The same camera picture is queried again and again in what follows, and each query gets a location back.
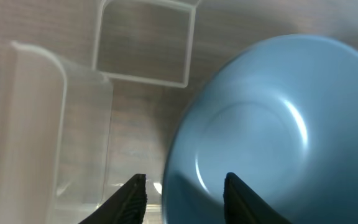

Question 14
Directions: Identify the dark blue bowl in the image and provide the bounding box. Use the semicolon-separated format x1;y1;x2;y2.
162;35;358;223

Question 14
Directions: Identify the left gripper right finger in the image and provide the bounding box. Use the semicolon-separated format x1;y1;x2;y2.
223;172;290;224

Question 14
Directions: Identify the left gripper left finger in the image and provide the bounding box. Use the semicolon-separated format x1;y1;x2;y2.
79;174;147;224

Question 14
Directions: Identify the clear plastic storage bin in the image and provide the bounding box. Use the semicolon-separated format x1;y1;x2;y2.
0;1;358;223

